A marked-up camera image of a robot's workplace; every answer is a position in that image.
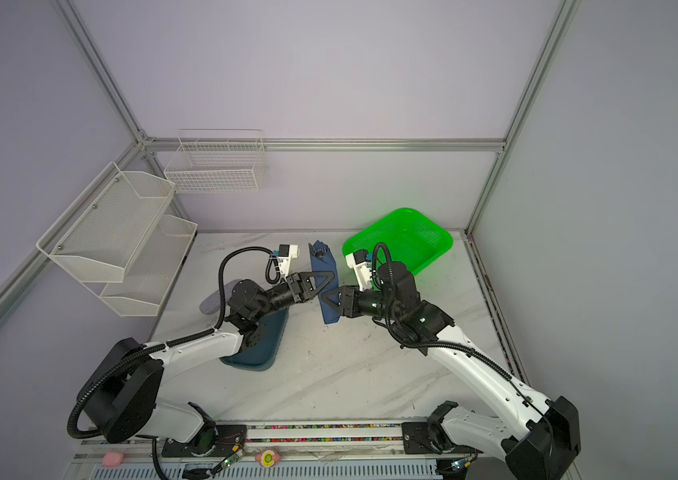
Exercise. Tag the white wire wall basket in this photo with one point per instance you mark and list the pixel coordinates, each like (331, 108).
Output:
(209, 161)

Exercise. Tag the white mesh two-tier shelf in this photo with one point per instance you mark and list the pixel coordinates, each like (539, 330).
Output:
(119, 241)

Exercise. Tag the pink green round toy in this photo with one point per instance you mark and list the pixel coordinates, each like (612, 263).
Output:
(268, 458)

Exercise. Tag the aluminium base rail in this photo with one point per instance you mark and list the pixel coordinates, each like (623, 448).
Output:
(345, 449)

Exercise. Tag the grey oval stone pad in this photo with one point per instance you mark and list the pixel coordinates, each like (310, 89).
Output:
(212, 304)

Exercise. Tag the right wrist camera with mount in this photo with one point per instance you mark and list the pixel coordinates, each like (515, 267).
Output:
(360, 263)

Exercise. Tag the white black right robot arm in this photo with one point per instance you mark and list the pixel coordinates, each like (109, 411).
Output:
(537, 438)

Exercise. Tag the pink small toy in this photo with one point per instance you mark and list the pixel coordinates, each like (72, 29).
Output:
(112, 459)

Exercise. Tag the teal plastic utensil tray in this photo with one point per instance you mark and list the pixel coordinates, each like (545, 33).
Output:
(259, 350)

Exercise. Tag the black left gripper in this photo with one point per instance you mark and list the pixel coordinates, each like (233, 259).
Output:
(301, 287)

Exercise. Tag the green perforated plastic basket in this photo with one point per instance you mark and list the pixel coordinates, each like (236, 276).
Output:
(411, 236)

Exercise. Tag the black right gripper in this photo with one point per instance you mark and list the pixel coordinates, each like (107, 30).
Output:
(346, 300)

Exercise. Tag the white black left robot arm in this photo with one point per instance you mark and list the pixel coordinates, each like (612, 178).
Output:
(122, 398)

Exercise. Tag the dark blue paper napkin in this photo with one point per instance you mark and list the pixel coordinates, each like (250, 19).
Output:
(324, 265)

